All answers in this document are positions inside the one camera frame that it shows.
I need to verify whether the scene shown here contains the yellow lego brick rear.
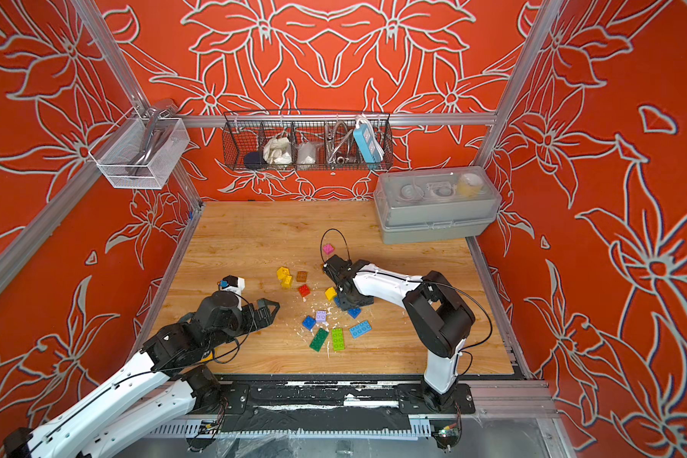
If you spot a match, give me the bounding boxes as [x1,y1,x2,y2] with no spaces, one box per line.
[277,266,290,281]

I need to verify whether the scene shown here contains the dark green lego plate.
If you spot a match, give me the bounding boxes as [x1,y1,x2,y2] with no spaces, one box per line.
[309,328,329,352]

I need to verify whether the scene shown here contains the grey plastic storage box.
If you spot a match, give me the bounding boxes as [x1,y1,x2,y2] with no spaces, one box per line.
[374,166,502,244]

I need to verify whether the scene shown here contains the dark blue lego brick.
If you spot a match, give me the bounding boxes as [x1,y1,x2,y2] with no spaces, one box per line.
[347,308,362,319]

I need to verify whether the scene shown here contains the white crumpled bag in basket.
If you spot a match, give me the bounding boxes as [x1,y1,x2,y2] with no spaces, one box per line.
[263,137,293,166]

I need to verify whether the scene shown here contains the aluminium rear rail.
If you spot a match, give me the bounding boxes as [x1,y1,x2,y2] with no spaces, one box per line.
[181,113,496,128]

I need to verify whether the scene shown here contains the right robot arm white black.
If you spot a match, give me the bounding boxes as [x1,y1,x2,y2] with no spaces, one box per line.
[323,255,476,412]

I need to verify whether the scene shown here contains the metal tongs in bin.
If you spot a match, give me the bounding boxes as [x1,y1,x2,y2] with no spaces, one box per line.
[131,98,179,176]

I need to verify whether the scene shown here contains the light blue lego plate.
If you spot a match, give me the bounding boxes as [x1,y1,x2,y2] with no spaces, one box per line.
[349,321,372,339]

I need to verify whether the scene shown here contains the blue lego brick square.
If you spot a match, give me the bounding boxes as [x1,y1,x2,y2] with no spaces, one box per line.
[302,316,317,331]

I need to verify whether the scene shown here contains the yellow lego brick small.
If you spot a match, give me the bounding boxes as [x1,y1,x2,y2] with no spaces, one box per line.
[324,287,337,301]

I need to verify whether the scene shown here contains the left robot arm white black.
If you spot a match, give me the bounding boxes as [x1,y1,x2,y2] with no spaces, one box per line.
[4,289,281,457]

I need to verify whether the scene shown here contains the clear plastic wall bin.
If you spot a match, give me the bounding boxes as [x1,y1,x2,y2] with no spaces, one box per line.
[90,98,190,190]

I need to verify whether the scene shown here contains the aluminium frame post left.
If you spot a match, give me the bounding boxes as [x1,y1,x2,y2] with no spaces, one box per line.
[73,1,202,210]

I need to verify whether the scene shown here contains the light blue box in basket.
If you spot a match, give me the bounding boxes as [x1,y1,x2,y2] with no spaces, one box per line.
[353,115,385,170]

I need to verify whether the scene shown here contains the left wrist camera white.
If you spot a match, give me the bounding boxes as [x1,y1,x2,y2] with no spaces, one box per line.
[218,275,245,296]

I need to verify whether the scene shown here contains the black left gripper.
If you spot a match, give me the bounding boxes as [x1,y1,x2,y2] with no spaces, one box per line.
[206,298,282,354]

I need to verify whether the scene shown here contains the aluminium frame post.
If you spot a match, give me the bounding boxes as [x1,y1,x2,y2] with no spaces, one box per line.
[73,1,202,210]
[471,0,563,168]

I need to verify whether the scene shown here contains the aluminium frame post right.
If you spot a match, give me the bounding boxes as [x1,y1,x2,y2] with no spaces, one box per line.
[471,0,563,168]

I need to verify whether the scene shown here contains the lime green lego brick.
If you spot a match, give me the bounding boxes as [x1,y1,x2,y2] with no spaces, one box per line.
[330,328,345,351]

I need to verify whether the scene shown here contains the red lego brick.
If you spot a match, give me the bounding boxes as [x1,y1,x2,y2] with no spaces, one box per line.
[298,284,310,298]

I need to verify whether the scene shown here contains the black wire wall basket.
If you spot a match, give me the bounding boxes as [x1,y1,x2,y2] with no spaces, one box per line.
[223,109,394,172]

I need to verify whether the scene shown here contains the aluminium frame rail left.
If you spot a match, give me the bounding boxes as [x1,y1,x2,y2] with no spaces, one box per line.
[0,163,101,295]

